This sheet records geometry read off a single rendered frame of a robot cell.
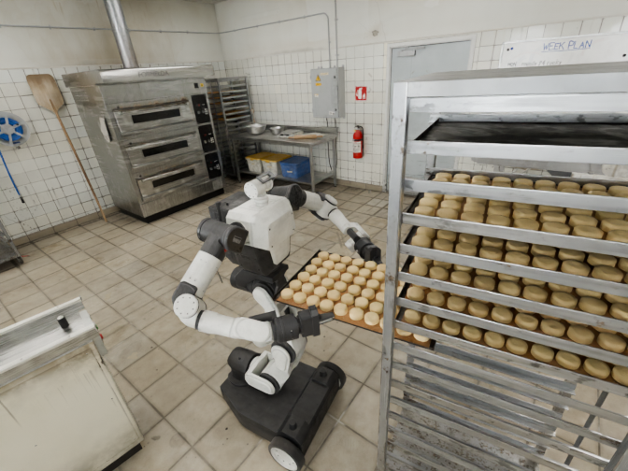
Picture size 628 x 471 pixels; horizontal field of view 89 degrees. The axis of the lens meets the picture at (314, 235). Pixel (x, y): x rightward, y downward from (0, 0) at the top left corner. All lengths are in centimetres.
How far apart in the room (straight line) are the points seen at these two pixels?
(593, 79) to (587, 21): 382
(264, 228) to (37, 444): 140
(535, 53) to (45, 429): 492
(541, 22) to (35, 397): 492
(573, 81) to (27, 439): 217
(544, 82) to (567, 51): 381
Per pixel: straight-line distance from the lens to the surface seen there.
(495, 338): 107
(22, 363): 181
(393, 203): 81
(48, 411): 197
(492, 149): 77
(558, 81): 73
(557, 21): 456
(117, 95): 498
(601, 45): 453
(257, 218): 124
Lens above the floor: 186
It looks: 28 degrees down
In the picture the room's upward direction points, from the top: 4 degrees counter-clockwise
